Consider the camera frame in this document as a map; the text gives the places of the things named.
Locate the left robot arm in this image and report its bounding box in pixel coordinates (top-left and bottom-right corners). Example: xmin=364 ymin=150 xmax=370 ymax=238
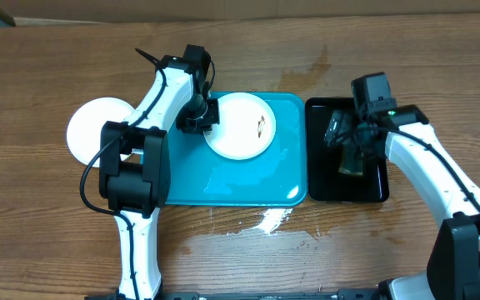
xmin=98 ymin=53 xmax=219 ymax=299

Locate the white plate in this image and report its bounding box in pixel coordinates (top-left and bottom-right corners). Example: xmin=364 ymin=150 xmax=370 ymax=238
xmin=204 ymin=92 xmax=277 ymax=160
xmin=66 ymin=97 xmax=134 ymax=165

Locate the green yellow sponge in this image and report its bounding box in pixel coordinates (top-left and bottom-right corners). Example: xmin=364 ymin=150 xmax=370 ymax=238
xmin=338 ymin=146 xmax=363 ymax=177

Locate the teal plastic tray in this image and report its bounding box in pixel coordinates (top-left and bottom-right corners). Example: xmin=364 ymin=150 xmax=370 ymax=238
xmin=167 ymin=92 xmax=308 ymax=207

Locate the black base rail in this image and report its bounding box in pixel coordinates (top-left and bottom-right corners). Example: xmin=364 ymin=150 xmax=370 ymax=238
xmin=84 ymin=287 xmax=391 ymax=300

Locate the white plate top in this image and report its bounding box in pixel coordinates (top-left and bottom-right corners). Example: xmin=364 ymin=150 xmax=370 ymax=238
xmin=66 ymin=97 xmax=134 ymax=165

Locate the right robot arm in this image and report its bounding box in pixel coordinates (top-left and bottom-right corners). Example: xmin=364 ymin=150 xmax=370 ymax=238
xmin=325 ymin=105 xmax=480 ymax=299

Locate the black plastic tray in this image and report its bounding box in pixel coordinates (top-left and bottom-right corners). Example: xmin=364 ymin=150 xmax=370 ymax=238
xmin=305 ymin=97 xmax=389 ymax=203

